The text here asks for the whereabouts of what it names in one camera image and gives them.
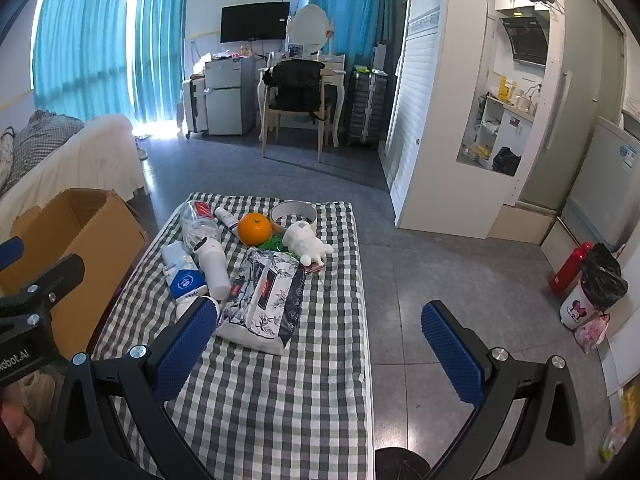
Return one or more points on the black trash bag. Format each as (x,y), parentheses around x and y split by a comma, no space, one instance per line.
(602,275)

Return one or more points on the wooden chair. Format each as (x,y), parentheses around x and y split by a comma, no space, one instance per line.
(295,117)

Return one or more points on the yellow container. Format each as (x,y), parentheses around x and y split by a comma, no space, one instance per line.
(504,87)

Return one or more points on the white shoe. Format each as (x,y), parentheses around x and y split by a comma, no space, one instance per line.
(142,150)

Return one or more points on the round white tin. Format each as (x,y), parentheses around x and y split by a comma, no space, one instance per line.
(274,212)

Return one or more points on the bed with white sheet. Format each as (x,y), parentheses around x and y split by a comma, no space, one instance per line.
(85,160)

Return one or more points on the floral tissue pack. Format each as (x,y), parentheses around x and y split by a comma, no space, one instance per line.
(265,305)

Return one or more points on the white plush toy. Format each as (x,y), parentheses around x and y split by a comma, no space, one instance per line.
(305,240)

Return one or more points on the white tumbler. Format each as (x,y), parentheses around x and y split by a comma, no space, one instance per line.
(215,272)

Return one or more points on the white dressing desk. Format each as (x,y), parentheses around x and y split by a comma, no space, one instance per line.
(336,80)

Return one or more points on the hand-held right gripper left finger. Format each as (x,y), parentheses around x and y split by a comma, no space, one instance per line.
(182,355)

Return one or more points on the brown cardboard box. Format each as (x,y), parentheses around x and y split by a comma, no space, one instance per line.
(90,240)

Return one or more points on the narrow blue curtain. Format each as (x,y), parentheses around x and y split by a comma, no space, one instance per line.
(160,45)

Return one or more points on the white appliance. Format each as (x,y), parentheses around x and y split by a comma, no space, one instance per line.
(600,185)

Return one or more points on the black bag in kitchen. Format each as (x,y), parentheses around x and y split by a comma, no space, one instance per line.
(506,161)

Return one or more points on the black backpack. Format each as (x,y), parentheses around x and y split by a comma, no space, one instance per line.
(295,85)

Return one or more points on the black suitcase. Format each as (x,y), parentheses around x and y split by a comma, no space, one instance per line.
(367,110)

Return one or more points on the photo frame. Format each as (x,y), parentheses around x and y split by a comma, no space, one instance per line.
(296,50)

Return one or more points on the red fire extinguisher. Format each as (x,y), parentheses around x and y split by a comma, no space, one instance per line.
(570,267)

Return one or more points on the light blue tissue pack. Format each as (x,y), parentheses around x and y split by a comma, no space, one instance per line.
(182,277)

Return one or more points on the pink bag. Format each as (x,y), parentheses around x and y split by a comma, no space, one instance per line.
(592,335)

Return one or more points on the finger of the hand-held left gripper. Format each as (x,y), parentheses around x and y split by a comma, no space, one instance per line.
(50,280)
(10,250)

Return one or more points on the clear plastic water bottle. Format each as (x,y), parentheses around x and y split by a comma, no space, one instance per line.
(197,225)

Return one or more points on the beige fluffy slipper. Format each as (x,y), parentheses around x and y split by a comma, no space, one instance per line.
(35,392)

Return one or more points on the person's left hand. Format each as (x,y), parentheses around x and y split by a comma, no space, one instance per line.
(17,437)

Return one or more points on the black range hood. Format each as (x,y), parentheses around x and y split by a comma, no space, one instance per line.
(527,40)

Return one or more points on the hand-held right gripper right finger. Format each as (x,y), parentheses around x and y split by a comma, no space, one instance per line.
(452,355)

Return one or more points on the orange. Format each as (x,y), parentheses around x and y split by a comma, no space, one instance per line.
(255,230)

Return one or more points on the white shutter wardrobe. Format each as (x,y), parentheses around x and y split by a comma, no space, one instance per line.
(425,110)

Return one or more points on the white kitchen counter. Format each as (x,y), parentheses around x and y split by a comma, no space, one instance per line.
(515,127)

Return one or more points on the frosted glass door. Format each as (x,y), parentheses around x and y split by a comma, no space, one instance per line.
(580,110)

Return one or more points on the green crinkled packet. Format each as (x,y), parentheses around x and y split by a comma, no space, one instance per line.
(272,244)

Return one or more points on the small silver fridge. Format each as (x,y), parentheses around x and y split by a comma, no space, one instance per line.
(230,100)

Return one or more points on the round white mirror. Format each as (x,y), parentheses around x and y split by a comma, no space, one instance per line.
(310,25)

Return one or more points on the black television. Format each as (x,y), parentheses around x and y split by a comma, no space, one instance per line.
(255,22)

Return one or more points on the small white bottle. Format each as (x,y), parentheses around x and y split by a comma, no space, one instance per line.
(226,217)

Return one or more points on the grey checked blanket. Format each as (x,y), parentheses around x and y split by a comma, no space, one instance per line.
(40,135)

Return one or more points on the small pink card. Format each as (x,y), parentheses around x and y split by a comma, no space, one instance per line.
(314,268)

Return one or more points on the white suitcase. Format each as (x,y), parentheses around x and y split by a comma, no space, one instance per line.
(194,107)

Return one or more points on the grey checked table cloth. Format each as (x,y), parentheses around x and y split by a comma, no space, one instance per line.
(280,390)

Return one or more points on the wide blue curtain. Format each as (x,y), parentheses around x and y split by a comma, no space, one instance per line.
(80,50)

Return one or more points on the yellow packaging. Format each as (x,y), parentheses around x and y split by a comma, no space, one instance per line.
(627,405)

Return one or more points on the white cartoon trash can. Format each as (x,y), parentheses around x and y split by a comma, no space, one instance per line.
(577,310)

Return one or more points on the blue curtain behind mirror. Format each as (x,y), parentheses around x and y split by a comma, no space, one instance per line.
(360,10)

